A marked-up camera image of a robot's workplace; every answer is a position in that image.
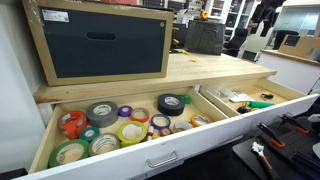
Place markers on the black tape roll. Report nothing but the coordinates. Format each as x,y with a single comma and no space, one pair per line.
171,108

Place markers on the white rounded base cover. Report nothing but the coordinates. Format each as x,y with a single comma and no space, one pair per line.
315,117

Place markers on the small green tape roll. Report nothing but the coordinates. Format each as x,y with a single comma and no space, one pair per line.
186,99

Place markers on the orange red tape roll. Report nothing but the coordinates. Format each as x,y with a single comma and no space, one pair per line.
140,119

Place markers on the white shelf cabinet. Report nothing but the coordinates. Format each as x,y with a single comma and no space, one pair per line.
209,10

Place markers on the black yellow spring clamp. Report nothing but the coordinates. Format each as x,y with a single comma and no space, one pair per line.
245,109

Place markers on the silver foil pouch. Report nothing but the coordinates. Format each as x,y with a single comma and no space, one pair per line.
240,97

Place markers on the yellow plastic piece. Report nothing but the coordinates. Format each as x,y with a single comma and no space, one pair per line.
184,52

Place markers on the black office chair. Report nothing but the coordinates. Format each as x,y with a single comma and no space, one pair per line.
238,40

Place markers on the clear plastic box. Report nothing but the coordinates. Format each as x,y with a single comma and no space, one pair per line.
218,90

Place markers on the large grey duct tape roll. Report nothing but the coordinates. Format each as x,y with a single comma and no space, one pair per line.
102,118

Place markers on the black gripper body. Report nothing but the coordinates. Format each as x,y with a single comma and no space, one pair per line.
271,10

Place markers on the white cabinet wooden top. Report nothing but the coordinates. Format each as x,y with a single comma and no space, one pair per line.
286,73

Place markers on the yellow round object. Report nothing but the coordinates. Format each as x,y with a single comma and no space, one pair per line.
204,14

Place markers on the small purple tape roll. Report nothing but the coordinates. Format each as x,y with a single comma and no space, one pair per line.
120,113

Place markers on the yellow tape roll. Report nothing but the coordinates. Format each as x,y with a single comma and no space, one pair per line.
131,141

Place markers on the green tube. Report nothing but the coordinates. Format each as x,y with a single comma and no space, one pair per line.
261,104

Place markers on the black clamp orange tip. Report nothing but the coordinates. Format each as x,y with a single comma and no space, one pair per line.
271,136
293,123

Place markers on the small red tape roll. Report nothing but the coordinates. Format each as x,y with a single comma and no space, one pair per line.
165,134

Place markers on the narrow white wooden drawer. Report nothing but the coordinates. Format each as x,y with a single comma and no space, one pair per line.
283,106

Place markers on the small red white tube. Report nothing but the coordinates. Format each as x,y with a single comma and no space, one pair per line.
150,130

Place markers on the black perforated plate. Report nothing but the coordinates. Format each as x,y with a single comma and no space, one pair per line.
293,150

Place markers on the small black screw clamp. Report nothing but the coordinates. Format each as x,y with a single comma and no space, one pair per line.
266,96

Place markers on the white grey tape roll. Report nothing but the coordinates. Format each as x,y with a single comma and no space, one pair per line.
104,151

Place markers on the large green tape roll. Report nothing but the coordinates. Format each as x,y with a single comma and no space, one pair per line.
55,158

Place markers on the small teal tape roll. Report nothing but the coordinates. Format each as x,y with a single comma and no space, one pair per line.
83,136

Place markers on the small orange piece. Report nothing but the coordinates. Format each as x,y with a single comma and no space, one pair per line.
192,60

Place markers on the blue tape roll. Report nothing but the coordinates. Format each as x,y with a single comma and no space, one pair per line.
160,127

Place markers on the black hand tool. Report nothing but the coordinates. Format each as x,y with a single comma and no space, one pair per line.
174,50

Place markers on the grey fabric bag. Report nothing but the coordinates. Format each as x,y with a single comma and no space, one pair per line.
205,36

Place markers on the wide white wooden drawer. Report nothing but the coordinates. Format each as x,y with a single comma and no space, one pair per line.
116,160

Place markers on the pink poster board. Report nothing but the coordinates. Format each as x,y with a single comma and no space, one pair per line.
120,1

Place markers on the clear white tape roll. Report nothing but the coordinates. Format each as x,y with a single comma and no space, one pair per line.
182,129

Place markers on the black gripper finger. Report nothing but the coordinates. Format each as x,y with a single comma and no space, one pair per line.
265,29
256,18

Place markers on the cardboard box dark label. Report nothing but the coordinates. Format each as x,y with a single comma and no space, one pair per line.
300,46

